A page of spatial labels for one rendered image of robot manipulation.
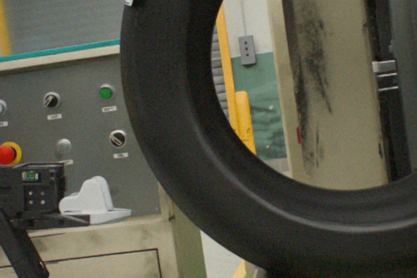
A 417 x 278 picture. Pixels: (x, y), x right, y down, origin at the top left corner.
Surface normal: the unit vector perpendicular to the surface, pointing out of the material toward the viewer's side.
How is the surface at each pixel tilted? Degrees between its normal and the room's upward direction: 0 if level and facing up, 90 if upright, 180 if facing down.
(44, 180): 90
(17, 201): 90
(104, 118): 90
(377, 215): 79
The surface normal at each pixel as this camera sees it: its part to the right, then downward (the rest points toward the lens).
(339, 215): -0.10, -0.11
